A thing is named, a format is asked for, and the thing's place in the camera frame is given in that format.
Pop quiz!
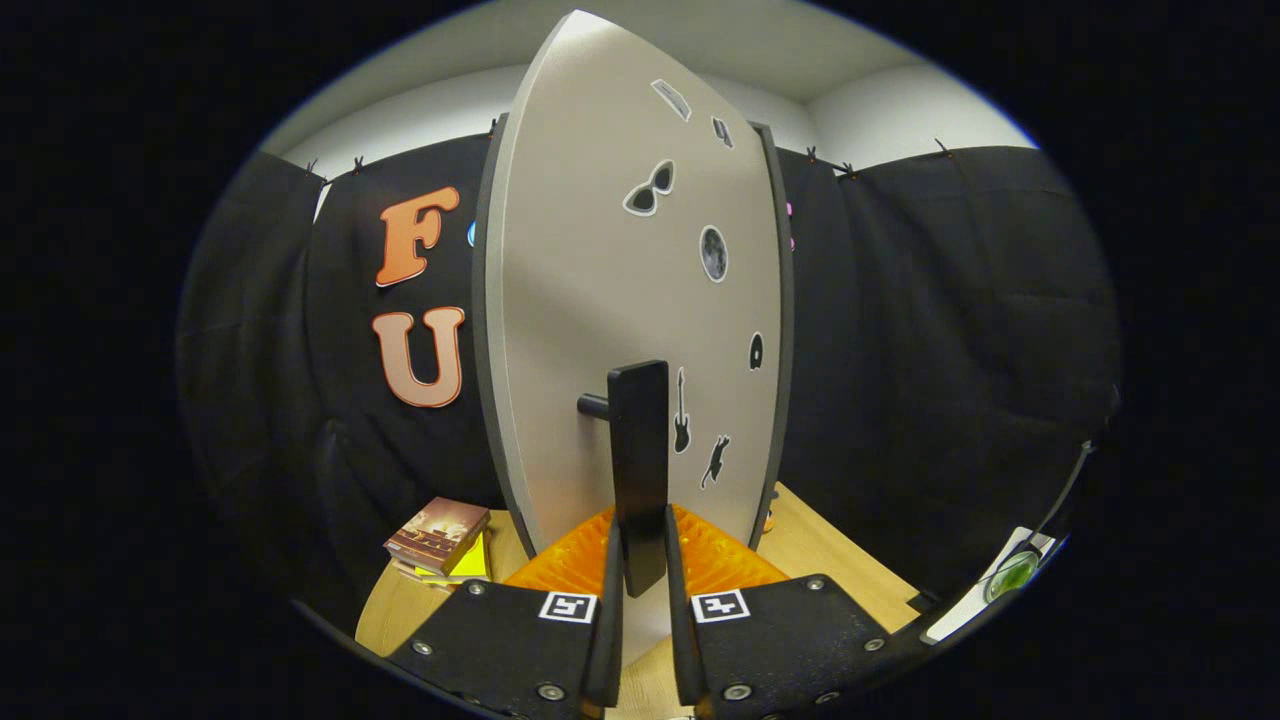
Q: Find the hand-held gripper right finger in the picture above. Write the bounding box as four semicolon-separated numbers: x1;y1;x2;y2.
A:
664;503;896;720

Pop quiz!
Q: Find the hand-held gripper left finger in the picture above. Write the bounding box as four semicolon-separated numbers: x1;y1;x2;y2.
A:
385;505;626;720

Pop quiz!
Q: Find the dark grey shoe cabinet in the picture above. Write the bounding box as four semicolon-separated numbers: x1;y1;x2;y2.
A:
470;112;798;536

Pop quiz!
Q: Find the brown cover book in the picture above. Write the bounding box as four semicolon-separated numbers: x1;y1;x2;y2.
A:
385;497;491;576

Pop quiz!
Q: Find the black backdrop cloth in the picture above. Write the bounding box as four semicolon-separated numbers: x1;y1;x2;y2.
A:
175;132;1121;641

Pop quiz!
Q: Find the row of black cloth clips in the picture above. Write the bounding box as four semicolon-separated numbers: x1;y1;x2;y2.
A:
300;115;956;186

